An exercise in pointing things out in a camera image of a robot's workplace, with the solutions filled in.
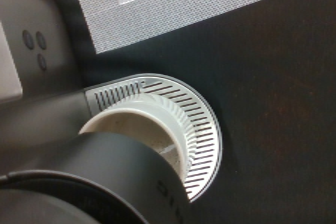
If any grey woven placemat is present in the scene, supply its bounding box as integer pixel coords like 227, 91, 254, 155
79, 0, 260, 53

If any grey pod coffee machine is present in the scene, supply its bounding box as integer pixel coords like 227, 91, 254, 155
0, 0, 223, 224

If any white ceramic mug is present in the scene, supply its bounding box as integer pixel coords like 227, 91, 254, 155
80, 94, 197, 180

